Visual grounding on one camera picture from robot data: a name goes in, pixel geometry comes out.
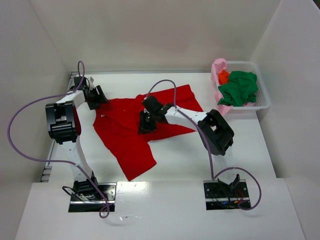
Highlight red t-shirt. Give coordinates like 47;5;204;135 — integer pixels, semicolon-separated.
92;84;204;181

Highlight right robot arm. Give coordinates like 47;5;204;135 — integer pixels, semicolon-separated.
138;96;235;172

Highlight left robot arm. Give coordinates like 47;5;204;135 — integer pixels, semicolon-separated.
45;76;109;201

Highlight orange t-shirt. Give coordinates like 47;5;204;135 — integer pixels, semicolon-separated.
218;70;230;86

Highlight pink t-shirt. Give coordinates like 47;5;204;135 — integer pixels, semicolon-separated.
211;58;233;116

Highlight green t-shirt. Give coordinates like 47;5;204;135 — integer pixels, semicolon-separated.
217;71;259;107

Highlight white plastic basket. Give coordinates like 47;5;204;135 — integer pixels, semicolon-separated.
225;61;270;113

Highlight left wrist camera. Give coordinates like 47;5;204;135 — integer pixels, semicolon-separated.
86;77;95;89

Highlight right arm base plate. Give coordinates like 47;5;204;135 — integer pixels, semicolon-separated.
203;180;252;211

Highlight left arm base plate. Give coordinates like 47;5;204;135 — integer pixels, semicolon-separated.
63;182;117;213

